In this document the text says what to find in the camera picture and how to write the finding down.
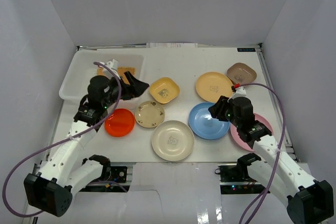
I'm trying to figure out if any woven fan-shaped basket plate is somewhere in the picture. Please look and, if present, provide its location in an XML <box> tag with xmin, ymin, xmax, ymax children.
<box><xmin>97</xmin><ymin>67</ymin><xmax>135</xmax><ymax>84</ymax></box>

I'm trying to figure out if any blue round plate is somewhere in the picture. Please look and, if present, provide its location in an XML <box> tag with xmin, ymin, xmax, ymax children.
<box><xmin>188</xmin><ymin>102</ymin><xmax>230</xmax><ymax>140</ymax></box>

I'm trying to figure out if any cream round plate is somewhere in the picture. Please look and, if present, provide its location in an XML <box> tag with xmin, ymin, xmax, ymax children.
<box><xmin>151</xmin><ymin>120</ymin><xmax>195</xmax><ymax>162</ymax></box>

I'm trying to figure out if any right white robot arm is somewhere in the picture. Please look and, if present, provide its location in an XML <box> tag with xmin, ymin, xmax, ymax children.
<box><xmin>208</xmin><ymin>96</ymin><xmax>334</xmax><ymax>223</ymax></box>

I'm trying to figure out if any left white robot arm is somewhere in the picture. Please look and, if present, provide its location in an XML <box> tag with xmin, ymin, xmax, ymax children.
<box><xmin>24</xmin><ymin>71</ymin><xmax>149</xmax><ymax>217</ymax></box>

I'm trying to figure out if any white plastic bin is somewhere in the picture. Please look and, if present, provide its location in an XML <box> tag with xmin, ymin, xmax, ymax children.
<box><xmin>59</xmin><ymin>48</ymin><xmax>146</xmax><ymax>104</ymax></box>

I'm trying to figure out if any tan round plate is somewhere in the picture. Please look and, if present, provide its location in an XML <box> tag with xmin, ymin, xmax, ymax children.
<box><xmin>195</xmin><ymin>72</ymin><xmax>233</xmax><ymax>103</ymax></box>

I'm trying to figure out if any yellow square panda dish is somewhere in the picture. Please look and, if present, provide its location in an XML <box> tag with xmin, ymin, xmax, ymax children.
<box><xmin>149</xmin><ymin>77</ymin><xmax>180</xmax><ymax>104</ymax></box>

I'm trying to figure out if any beige patterned small plate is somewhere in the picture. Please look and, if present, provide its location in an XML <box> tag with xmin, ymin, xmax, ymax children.
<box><xmin>134</xmin><ymin>101</ymin><xmax>165</xmax><ymax>129</ymax></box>

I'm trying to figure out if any pink round plate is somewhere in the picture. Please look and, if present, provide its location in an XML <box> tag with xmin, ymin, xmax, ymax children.
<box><xmin>230</xmin><ymin>113</ymin><xmax>273</xmax><ymax>152</ymax></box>

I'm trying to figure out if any brown square dish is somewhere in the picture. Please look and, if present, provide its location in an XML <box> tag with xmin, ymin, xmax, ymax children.
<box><xmin>227</xmin><ymin>62</ymin><xmax>257</xmax><ymax>84</ymax></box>

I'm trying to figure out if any orange round plate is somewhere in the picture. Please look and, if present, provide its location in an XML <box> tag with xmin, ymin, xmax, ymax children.
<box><xmin>104</xmin><ymin>109</ymin><xmax>135</xmax><ymax>137</ymax></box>

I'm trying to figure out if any paper sheet at back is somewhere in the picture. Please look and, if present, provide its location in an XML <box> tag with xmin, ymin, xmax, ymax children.
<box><xmin>146</xmin><ymin>42</ymin><xmax>198</xmax><ymax>48</ymax></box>

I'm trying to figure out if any dark table label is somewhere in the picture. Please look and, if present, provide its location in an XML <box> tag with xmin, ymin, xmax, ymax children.
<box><xmin>237</xmin><ymin>48</ymin><xmax>256</xmax><ymax>52</ymax></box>

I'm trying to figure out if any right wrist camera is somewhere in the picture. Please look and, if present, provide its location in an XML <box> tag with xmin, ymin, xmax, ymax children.
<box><xmin>230</xmin><ymin>84</ymin><xmax>247</xmax><ymax>99</ymax></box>

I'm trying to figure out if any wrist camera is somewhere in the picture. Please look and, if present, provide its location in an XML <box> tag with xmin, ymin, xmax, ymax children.
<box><xmin>105</xmin><ymin>59</ymin><xmax>119</xmax><ymax>75</ymax></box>
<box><xmin>230</xmin><ymin>84</ymin><xmax>247</xmax><ymax>99</ymax></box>

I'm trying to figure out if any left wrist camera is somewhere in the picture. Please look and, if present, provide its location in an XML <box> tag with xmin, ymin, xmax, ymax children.
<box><xmin>105</xmin><ymin>59</ymin><xmax>119</xmax><ymax>75</ymax></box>

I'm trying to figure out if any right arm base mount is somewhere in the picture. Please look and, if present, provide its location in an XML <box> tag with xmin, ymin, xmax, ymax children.
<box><xmin>214</xmin><ymin>165</ymin><xmax>264</xmax><ymax>195</ymax></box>

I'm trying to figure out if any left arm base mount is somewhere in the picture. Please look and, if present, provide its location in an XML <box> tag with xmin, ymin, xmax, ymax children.
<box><xmin>98</xmin><ymin>166</ymin><xmax>128</xmax><ymax>183</ymax></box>

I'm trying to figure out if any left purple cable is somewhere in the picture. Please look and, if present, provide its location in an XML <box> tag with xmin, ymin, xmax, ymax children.
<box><xmin>2</xmin><ymin>61</ymin><xmax>123</xmax><ymax>218</ymax></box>

